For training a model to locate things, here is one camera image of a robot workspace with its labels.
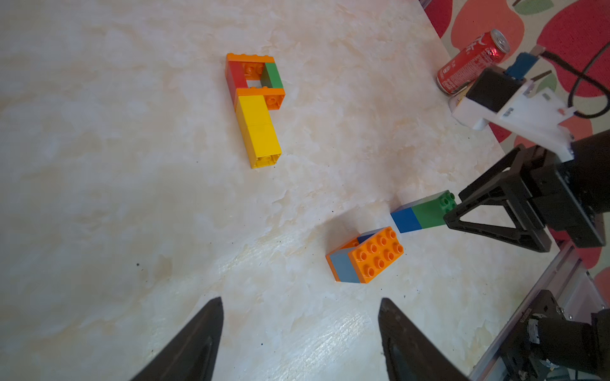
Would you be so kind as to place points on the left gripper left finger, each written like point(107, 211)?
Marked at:
point(192, 353)

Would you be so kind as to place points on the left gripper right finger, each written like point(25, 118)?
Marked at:
point(409, 355)

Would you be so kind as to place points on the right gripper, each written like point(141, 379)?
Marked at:
point(569, 197)

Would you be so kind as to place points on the green lego brick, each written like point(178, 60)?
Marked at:
point(270, 77)
point(430, 212)

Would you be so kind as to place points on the dark blue lego brick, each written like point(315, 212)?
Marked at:
point(406, 220)

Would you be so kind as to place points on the light blue lego brick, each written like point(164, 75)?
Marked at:
point(341, 266)

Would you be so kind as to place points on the red lego brick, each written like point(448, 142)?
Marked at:
point(236, 79)

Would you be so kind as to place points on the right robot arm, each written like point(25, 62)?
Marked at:
point(529, 191)

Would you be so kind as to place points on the yellow tin can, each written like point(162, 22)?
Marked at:
point(454, 100)

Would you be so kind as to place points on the red soda can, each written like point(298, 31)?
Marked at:
point(488, 49)

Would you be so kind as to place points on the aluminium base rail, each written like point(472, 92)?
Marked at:
point(559, 332)

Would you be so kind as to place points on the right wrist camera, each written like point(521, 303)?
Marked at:
point(504, 98)

